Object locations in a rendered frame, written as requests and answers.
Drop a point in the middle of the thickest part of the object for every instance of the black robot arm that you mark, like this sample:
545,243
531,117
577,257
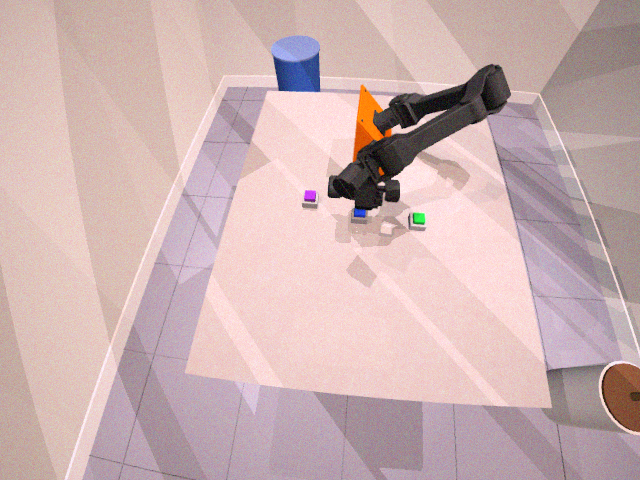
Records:
484,94

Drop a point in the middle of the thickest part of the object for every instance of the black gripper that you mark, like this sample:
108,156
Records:
391,189

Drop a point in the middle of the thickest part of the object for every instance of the blue button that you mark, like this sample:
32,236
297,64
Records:
359,216

